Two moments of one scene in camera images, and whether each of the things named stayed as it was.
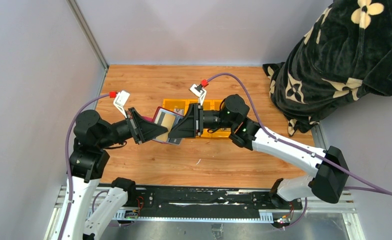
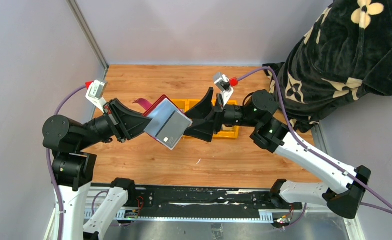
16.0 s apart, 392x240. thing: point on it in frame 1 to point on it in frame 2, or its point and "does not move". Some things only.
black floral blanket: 353,45 does not move
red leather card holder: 166,119 to 150,107
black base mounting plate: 204,202 does not move
